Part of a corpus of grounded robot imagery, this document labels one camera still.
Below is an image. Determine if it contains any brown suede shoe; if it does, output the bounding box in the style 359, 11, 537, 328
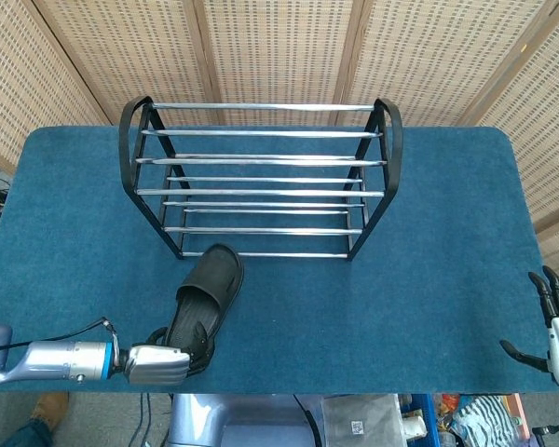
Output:
30, 391, 70, 430

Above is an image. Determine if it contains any black white striped bag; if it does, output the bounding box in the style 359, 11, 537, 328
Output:
450, 395, 519, 447

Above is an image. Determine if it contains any white paper cup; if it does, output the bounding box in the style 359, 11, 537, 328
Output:
402, 415, 426, 440

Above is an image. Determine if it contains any blue hanging cable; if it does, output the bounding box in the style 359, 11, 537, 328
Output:
138, 393, 154, 447

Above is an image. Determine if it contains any black rubber slipper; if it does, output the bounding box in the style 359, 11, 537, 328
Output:
167, 243, 245, 369

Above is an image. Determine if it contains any black torso cable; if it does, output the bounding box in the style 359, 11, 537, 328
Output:
292, 394, 328, 447

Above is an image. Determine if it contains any silver blue robot torso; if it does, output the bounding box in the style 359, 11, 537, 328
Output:
166, 393, 328, 447

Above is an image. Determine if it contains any grey pouch with QR label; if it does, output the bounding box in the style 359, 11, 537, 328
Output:
320, 394, 402, 447

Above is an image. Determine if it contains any blue jeans leg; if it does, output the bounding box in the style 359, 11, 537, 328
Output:
0, 416, 53, 447

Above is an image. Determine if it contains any blue metal frame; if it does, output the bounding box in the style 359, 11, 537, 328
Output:
398, 393, 437, 447

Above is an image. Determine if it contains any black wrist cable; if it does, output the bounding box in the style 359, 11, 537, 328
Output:
0, 317, 118, 355

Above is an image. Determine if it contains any woven bamboo folding screen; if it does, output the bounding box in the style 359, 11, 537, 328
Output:
0, 0, 559, 280

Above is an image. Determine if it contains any black chrome shoe rack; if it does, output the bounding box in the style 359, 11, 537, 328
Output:
118, 96, 404, 263

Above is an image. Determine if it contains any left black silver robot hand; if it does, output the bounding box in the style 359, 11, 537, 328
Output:
116, 325, 215, 386

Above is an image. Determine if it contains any blue carpet table cover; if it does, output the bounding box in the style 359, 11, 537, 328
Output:
0, 124, 559, 396

